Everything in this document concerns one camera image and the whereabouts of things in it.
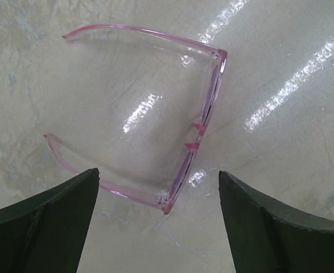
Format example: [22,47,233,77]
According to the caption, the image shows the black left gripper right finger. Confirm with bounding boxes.
[218,171,334,272]

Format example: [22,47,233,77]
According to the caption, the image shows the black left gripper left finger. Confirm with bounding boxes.
[0,168,100,272]

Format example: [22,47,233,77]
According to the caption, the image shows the pink transparent sunglasses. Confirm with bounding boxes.
[44,24,227,214]

